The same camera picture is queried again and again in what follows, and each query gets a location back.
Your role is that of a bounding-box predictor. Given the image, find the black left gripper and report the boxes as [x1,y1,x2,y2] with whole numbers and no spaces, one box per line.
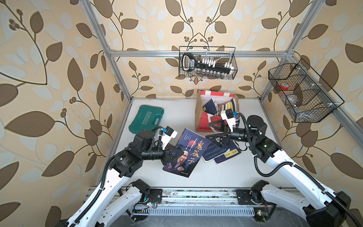
[140,143,184,166]

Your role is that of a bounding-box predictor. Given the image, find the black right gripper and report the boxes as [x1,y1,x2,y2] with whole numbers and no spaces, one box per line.
[206,118,256,148]

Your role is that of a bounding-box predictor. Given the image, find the dark book large white characters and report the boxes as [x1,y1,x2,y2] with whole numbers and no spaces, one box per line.
[163,129,211,178]

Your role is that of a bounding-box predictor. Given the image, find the red and burlap canvas bag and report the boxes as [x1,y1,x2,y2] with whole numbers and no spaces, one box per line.
[195,90,239,132]

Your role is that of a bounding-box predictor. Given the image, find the navy book with yellow label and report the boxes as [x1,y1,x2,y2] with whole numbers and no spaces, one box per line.
[202,99,218,115]

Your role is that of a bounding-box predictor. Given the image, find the yellow cartoon man book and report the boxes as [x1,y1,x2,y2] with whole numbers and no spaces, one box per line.
[219,99,236,112]

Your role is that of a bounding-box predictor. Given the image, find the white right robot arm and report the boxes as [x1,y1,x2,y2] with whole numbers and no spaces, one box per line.
[206,112,362,227]

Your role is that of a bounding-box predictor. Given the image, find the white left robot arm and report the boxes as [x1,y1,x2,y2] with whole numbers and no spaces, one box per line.
[56,126,183,227]

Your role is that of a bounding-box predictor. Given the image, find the green plastic tool case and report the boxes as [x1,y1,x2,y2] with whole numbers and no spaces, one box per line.
[129,105,164,134]

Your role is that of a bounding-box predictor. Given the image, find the socket wrench set in basket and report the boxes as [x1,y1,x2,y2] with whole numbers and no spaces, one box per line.
[179,52,238,75]

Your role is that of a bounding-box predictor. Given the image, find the red tape roll in basket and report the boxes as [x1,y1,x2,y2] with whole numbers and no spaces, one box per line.
[280,83,290,91]

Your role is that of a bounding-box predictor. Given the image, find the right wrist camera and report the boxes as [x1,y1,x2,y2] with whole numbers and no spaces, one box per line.
[220,109,239,132]

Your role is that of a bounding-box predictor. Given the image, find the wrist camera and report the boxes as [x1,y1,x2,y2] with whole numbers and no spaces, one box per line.
[220,109,239,132]
[161,126,178,150]

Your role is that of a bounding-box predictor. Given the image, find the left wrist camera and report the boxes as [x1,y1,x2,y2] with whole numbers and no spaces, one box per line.
[161,126,178,150]

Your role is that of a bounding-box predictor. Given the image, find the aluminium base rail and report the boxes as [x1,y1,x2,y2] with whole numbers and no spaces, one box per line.
[85,185,320,218]

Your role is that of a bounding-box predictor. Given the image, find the black wire basket back wall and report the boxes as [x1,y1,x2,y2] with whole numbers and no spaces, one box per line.
[179,45,238,80]

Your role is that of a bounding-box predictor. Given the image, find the black wire basket wall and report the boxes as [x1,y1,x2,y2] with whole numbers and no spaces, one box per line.
[268,59,345,123]
[179,45,238,80]

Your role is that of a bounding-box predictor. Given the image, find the black wire basket right wall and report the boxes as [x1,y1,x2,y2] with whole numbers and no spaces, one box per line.
[268,59,345,123]

